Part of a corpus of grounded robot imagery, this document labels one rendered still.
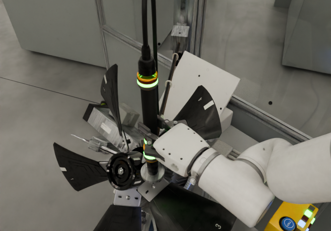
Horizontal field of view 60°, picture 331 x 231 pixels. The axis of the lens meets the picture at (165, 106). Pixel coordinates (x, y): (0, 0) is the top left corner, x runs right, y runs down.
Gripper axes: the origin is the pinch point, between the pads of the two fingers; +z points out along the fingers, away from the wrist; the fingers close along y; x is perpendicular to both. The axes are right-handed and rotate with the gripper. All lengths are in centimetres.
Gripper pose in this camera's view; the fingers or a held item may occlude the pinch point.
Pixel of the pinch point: (150, 125)
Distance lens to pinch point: 70.7
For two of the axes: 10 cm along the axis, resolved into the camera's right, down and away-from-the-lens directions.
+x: 0.1, -7.2, -7.0
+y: 7.0, -5.0, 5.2
